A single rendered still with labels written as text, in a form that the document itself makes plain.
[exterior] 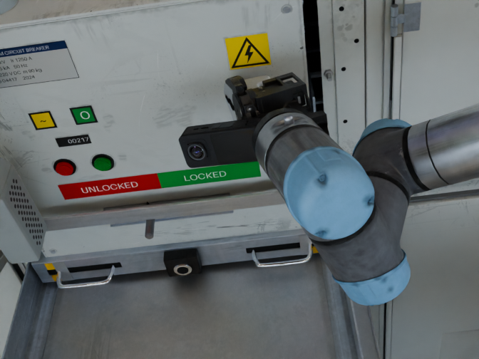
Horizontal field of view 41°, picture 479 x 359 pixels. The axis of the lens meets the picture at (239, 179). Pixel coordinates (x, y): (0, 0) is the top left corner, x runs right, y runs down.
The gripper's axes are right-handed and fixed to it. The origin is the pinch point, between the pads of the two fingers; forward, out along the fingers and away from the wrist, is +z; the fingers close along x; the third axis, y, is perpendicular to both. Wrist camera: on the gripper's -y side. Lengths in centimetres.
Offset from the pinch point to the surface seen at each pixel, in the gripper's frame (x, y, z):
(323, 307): -41.2, 7.6, 0.2
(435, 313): -76, 40, 26
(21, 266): -40, -46, 42
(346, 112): -15.5, 22.1, 16.5
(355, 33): -0.9, 23.9, 12.1
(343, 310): -41.4, 10.3, -2.0
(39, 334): -37, -40, 13
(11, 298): -48, -51, 43
